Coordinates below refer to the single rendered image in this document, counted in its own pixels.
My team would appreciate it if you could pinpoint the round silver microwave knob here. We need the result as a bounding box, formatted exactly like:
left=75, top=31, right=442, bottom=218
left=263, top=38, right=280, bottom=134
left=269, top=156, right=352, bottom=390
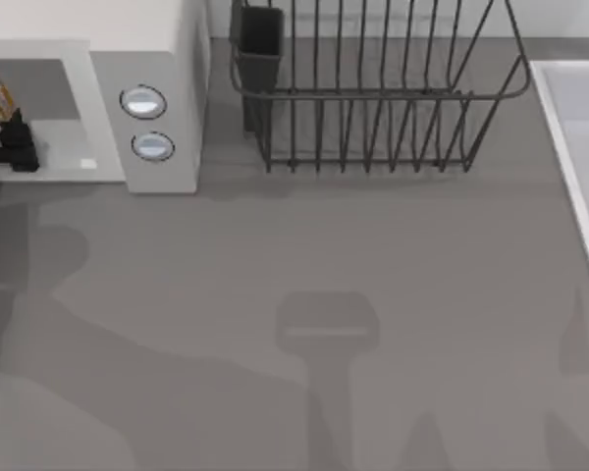
left=119, top=84, right=168, bottom=121
left=131, top=131, right=177, bottom=163

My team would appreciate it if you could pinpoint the pale microwave oven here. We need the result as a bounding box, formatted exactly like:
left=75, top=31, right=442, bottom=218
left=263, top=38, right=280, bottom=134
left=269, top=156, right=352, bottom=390
left=0, top=0, right=213, bottom=195

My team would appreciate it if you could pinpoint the dark grey cutlery holder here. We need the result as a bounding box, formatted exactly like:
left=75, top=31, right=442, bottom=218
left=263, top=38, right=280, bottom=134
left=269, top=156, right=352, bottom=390
left=229, top=3, right=285, bottom=134

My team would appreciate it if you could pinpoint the white sink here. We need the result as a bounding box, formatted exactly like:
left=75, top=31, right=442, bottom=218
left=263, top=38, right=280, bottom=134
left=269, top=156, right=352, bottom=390
left=528, top=59, right=589, bottom=328

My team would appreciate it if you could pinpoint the dark wire dish rack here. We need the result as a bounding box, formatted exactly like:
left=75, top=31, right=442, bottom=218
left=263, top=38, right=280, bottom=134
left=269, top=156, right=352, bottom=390
left=229, top=0, right=532, bottom=175

